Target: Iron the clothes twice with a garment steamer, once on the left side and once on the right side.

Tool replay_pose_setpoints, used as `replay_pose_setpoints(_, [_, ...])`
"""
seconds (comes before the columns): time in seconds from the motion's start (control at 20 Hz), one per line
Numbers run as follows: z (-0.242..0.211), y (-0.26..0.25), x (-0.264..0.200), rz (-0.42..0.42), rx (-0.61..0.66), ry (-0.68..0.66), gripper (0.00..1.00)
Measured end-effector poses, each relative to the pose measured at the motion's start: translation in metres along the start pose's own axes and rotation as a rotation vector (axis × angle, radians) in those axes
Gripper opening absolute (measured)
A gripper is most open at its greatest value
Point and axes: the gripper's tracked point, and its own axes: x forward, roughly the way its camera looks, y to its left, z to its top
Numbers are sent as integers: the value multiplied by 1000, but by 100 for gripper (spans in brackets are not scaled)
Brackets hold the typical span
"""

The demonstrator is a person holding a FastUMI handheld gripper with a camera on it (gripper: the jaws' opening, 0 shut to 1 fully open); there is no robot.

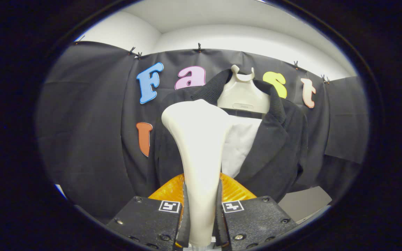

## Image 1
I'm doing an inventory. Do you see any black suit jacket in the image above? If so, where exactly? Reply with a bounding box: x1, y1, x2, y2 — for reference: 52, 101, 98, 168
152, 69, 309, 203

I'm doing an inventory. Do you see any black backdrop cloth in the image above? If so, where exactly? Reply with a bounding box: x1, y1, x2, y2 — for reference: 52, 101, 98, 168
36, 41, 369, 223

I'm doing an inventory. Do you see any grey beige cabinet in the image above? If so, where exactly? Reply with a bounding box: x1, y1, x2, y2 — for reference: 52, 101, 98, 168
278, 185, 332, 223

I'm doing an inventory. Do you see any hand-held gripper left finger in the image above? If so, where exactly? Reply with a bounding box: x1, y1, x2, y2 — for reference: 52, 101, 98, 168
106, 173, 190, 250

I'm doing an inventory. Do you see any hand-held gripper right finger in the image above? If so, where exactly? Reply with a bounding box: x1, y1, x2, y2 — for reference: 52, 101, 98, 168
215, 173, 297, 250

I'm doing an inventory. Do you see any beige clothes hanger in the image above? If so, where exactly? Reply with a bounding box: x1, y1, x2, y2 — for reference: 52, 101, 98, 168
217, 64, 271, 114

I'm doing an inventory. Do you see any white garment steamer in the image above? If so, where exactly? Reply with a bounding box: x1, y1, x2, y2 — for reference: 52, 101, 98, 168
161, 99, 233, 248

